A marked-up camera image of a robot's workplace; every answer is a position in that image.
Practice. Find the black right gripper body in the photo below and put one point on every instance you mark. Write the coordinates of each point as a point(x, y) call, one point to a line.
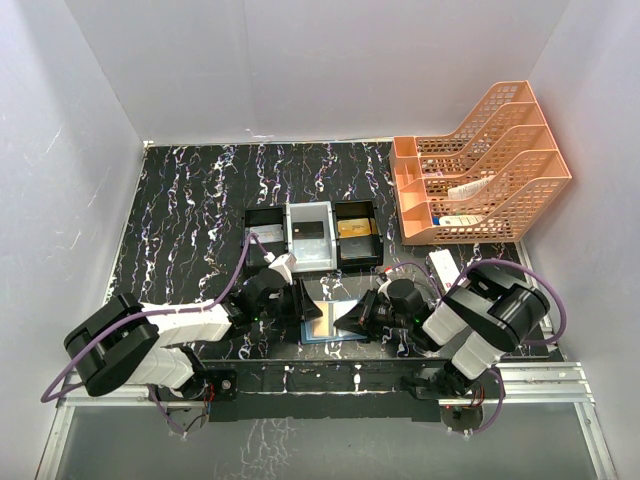
point(389, 317)

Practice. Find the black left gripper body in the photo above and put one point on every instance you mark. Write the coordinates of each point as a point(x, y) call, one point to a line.
point(285, 308)

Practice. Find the blue card holder wallet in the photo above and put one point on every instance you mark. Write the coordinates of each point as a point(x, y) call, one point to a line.
point(305, 336)

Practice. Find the gold card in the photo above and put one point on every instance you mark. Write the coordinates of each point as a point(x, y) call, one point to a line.
point(323, 328)
point(356, 227)

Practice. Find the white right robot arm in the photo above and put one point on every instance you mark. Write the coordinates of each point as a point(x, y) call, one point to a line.
point(499, 309)

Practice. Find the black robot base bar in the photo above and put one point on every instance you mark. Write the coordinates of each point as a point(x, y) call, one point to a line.
point(334, 389)

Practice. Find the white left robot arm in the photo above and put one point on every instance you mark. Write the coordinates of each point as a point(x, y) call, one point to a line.
point(127, 342)

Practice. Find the black left card tray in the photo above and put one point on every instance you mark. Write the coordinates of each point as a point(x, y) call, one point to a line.
point(268, 223)

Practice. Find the black card tray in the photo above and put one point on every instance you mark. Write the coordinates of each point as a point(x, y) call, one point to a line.
point(359, 242)
point(268, 223)

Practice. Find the white middle card tray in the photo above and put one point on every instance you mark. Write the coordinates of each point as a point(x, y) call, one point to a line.
point(316, 255)

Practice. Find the white silver card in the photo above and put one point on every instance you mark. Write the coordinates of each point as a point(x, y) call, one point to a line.
point(271, 233)

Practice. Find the black right card tray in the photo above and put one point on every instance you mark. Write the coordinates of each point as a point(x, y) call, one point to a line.
point(359, 242)

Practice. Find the black card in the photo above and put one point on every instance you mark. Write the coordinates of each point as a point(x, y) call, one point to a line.
point(308, 230)

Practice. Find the white bottle in organizer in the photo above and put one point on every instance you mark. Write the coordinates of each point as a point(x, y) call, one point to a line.
point(457, 220)

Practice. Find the white paper in organizer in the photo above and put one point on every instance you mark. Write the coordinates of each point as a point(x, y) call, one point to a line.
point(468, 190)

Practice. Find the orange plastic file organizer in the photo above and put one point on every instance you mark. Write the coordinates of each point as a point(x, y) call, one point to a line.
point(505, 135)

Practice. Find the aluminium frame rail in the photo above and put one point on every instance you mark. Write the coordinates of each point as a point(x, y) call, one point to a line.
point(542, 426)

